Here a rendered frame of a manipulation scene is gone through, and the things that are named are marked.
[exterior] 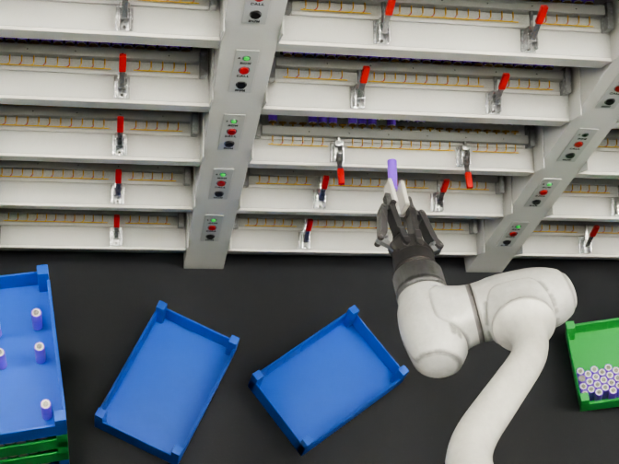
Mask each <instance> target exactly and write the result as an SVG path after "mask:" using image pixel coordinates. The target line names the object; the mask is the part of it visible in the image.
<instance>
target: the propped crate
mask: <svg viewBox="0 0 619 464"><path fill-rule="evenodd" d="M565 335H566V343H567V348H568V352H569V358H570V363H571V367H572V372H573V377H574V381H575V386H576V391H577V395H578V405H579V409H580V411H581V412H584V411H592V410H599V409H606V408H613V407H619V398H617V397H616V399H609V400H608V398H607V399H605V400H604V399H602V400H596V401H594V400H592V401H590V397H589V393H588V392H587V393H580V391H579V386H578V378H577V369H578V368H580V367H581V368H583V369H584V373H585V371H587V370H589V371H590V368H591V367H592V366H594V365H595V366H597V367H598V368H599V369H601V368H603V369H604V366H605V365H607V364H610V365H611V366H612V367H613V368H614V367H615V366H617V367H619V318H616V319H604V320H596V321H590V322H583V323H577V324H575V323H574V321H567V322H566V332H565Z"/></svg>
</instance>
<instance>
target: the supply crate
mask: <svg viewBox="0 0 619 464"><path fill-rule="evenodd" d="M34 308H39V309H40V310H41V316H42V329H41V330H39V331H35V330H34V329H33V327H32V319H31V310H32V309H34ZM0 326H1V331H2V336H1V337H0V348H3V349H4V350H5V353H6V361H7V367H6V369H3V370H0V445H2V444H7V443H14V442H19V441H25V440H31V439H37V438H44V437H49V436H56V435H66V434H67V423H66V411H65V404H64V389H63V381H62V374H61V367H60V359H59V351H58V343H57V336H56V328H55V321H54V314H53V299H52V291H51V284H50V280H49V272H48V265H47V264H43V265H37V271H36V272H30V273H15V274H7V275H0ZM36 342H43V343H44V346H45V354H46V361H45V362H44V363H43V364H38V363H37V362H36V358H35V351H34V345H35V343H36ZM45 399H47V400H49V401H50V402H51V404H52V412H53V417H52V418H51V419H50V420H48V421H46V420H43V419H42V417H41V401H42V400H45Z"/></svg>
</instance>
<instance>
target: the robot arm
mask: <svg viewBox="0 0 619 464"><path fill-rule="evenodd" d="M397 188H398V190H397V191H395V189H394V186H393V182H392V179H391V178H388V179H387V181H386V184H385V186H384V188H383V190H384V194H385V195H384V197H383V199H382V200H383V203H382V204H381V206H380V208H379V210H378V212H377V238H376V241H375V243H374V246H375V247H377V248H379V247H380V245H381V246H383V247H385V248H387V249H388V252H389V253H390V254H391V256H392V266H393V270H394V276H393V279H392V282H393V286H394V291H395V295H396V301H397V304H398V311H397V319H398V326H399V331H400V334H401V337H402V340H403V345H404V347H405V349H406V351H407V353H408V355H409V357H410V359H411V361H412V363H413V365H414V366H415V368H416V369H417V371H418V372H420V373H421V374H422V375H424V376H426V377H433V378H443V377H449V376H452V375H454V374H455V373H457V372H458V371H459V370H460V369H461V367H462V365H463V363H464V361H465V359H466V356H467V354H468V350H469V349H470V348H472V347H474V346H475V345H477V344H480V343H483V342H491V341H495V342H496V343H497V344H500V345H501V346H502V347H504V348H505V349H507V350H509V351H511V353H510V355H509V356H508V358H507V360H506V361H505V362H504V364H503V365H502V366H501V367H500V368H499V369H498V370H497V372H496V373H495V375H494V376H493V377H492V378H491V380H490V381H489V382H488V384H487V385H486V386H485V388H484V389H483V390H482V392H481V393H480V394H479V396H478V397H477V398H476V399H475V401H474V402H473V404H472V405H471V406H470V408H469V409H468V410H467V412H466V413H465V414H464V415H463V416H462V418H461V420H460V421H459V423H458V425H457V426H456V428H455V430H454V432H453V434H452V436H451V439H450V442H449V445H448V449H447V454H446V459H445V464H494V463H493V453H494V449H495V447H496V444H497V442H498V440H499V438H500V436H502V434H503V432H504V431H505V429H506V428H507V426H508V424H509V422H510V421H511V419H512V418H513V416H514V415H515V413H516V411H517V410H518V408H519V407H520V405H521V404H522V402H523V401H524V399H525V398H526V396H527V395H528V393H529V391H530V390H531V388H532V386H533V385H534V383H535V381H536V380H537V378H538V376H539V375H540V374H541V372H542V370H543V367H544V364H545V362H546V359H547V355H548V349H549V339H550V338H551V337H552V335H553V333H554V331H555V327H558V326H560V325H562V324H563V323H565V322H566V321H567V320H568V319H569V318H570V317H571V316H572V315H573V314H574V311H575V308H576V306H577V295H576V291H575V288H574V286H573V284H572V283H571V281H570V279H569V278H568V277H567V276H566V275H565V274H564V273H561V272H560V271H558V270H557V269H553V268H545V267H533V268H525V269H519V270H515V271H510V272H505V273H499V274H496V275H492V276H489V277H485V278H484V279H482V280H480V281H477V282H474V283H471V284H465V285H447V284H446V282H445V278H444V275H443V272H442V269H441V267H440V266H439V265H438V264H437V263H436V261H435V257H434V255H435V256H438V255H439V253H440V252H441V251H442V249H443V247H444V244H443V243H442V242H441V241H440V240H439V239H438V237H437V235H436V233H435V231H434V229H433V227H432V226H431V224H430V222H429V220H428V217H427V215H426V212H425V211H424V210H422V209H420V210H419V211H418V210H416V209H415V207H414V204H413V201H412V198H411V196H408V195H407V191H406V188H405V184H404V180H400V182H399V184H398V186H397ZM398 204H399V208H400V213H401V215H405V214H406V215H405V217H404V218H405V221H406V226H407V232H408V234H407V232H406V229H405V227H403V224H402V221H401V218H400V216H399V214H398V211H397V208H396V207H397V205H398ZM388 223H389V226H390V229H391V233H392V236H393V238H392V242H390V241H389V235H388V234H387V232H388ZM422 237H423V238H422ZM423 239H424V240H423Z"/></svg>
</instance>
